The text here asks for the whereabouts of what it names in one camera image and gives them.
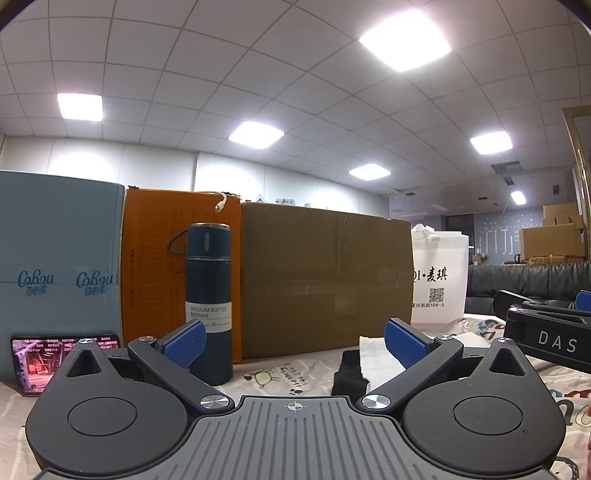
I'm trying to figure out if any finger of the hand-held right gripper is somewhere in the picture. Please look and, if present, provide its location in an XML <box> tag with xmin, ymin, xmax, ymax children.
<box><xmin>492</xmin><ymin>289</ymin><xmax>591</xmax><ymax>320</ymax></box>

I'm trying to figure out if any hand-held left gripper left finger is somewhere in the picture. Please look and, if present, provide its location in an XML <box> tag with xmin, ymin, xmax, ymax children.
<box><xmin>54</xmin><ymin>320</ymin><xmax>235</xmax><ymax>417</ymax></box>

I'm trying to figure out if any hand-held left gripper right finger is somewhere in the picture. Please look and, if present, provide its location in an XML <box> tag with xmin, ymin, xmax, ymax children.
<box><xmin>361</xmin><ymin>318</ymin><xmax>542</xmax><ymax>411</ymax></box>

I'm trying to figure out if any black leather sofa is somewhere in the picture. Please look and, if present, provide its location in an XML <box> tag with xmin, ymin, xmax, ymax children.
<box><xmin>464</xmin><ymin>261</ymin><xmax>591</xmax><ymax>317</ymax></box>

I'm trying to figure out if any white cloth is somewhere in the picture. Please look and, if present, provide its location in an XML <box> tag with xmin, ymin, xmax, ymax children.
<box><xmin>359</xmin><ymin>335</ymin><xmax>408</xmax><ymax>389</ymax></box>

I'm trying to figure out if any dark blue vacuum bottle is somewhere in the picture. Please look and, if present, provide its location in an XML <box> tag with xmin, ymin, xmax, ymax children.
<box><xmin>167</xmin><ymin>223</ymin><xmax>234</xmax><ymax>387</ymax></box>

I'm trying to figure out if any black cloth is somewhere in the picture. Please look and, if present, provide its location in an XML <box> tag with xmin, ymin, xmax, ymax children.
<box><xmin>331</xmin><ymin>349</ymin><xmax>371</xmax><ymax>398</ymax></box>

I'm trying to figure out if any stack of brown cardboard boxes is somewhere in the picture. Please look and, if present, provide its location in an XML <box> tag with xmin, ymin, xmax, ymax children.
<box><xmin>518</xmin><ymin>202</ymin><xmax>588</xmax><ymax>265</ymax></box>

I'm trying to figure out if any white paper bag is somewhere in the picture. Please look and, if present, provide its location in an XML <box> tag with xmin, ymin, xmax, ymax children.
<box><xmin>410</xmin><ymin>223</ymin><xmax>470</xmax><ymax>326</ymax></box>

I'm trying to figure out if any orange cardboard box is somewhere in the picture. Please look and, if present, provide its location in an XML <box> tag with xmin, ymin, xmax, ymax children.
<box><xmin>121</xmin><ymin>187</ymin><xmax>243</xmax><ymax>365</ymax></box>

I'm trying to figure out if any large brown cardboard box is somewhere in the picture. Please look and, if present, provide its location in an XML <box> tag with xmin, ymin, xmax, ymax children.
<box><xmin>240</xmin><ymin>201</ymin><xmax>415</xmax><ymax>361</ymax></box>

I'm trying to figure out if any printed tablecloth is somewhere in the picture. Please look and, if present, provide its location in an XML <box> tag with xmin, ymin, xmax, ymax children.
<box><xmin>0</xmin><ymin>313</ymin><xmax>591</xmax><ymax>480</ymax></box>

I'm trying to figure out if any blue-grey cardboard box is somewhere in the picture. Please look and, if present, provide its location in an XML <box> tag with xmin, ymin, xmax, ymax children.
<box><xmin>0</xmin><ymin>171</ymin><xmax>126</xmax><ymax>385</ymax></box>

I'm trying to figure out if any black smartphone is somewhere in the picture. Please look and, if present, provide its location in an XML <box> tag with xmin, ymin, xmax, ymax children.
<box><xmin>10</xmin><ymin>332</ymin><xmax>122</xmax><ymax>398</ymax></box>

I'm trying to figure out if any square ceiling light panel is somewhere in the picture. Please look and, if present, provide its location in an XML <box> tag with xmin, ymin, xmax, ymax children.
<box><xmin>348</xmin><ymin>165</ymin><xmax>392</xmax><ymax>181</ymax></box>
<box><xmin>469</xmin><ymin>131</ymin><xmax>514</xmax><ymax>154</ymax></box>
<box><xmin>359</xmin><ymin>9</ymin><xmax>454</xmax><ymax>73</ymax></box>
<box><xmin>228</xmin><ymin>121</ymin><xmax>285</xmax><ymax>150</ymax></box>
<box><xmin>57</xmin><ymin>93</ymin><xmax>103</xmax><ymax>123</ymax></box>

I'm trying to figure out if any wooden door frame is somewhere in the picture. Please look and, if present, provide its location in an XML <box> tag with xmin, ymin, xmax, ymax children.
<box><xmin>560</xmin><ymin>105</ymin><xmax>591</xmax><ymax>262</ymax></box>

